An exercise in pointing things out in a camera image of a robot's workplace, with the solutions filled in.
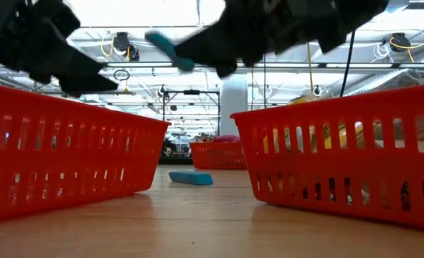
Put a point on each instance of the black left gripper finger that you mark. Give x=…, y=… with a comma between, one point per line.
x=89, y=84
x=75, y=64

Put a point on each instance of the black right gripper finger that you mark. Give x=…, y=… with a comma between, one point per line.
x=227, y=70
x=211, y=43

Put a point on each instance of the blue rectangular eraser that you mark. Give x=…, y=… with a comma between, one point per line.
x=191, y=177
x=166, y=46

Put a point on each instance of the white building column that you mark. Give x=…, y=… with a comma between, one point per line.
x=234, y=107

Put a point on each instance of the small round ceiling device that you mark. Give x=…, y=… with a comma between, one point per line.
x=316, y=90

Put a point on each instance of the red plastic slotted basket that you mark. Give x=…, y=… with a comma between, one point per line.
x=71, y=161
x=340, y=165
x=217, y=156

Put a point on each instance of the black metal rack frame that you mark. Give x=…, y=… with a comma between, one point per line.
x=192, y=92

